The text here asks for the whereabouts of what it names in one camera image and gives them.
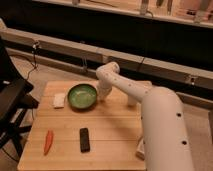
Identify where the white sponge block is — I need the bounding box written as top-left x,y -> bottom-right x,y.
53,93 -> 65,108

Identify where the green ceramic bowl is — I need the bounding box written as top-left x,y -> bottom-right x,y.
67,84 -> 97,110

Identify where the white paper cup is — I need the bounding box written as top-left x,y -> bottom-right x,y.
127,96 -> 137,107

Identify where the black remote control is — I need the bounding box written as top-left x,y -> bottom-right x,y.
80,128 -> 90,153

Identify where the black hanging cable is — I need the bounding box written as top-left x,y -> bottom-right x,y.
25,41 -> 40,81

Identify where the black office chair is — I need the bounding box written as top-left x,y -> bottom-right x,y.
0,37 -> 39,156

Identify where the white plastic bottle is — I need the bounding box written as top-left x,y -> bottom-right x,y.
136,139 -> 145,160

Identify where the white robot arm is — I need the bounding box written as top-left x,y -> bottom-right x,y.
96,62 -> 194,171

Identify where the orange carrot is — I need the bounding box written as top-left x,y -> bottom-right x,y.
43,130 -> 54,155

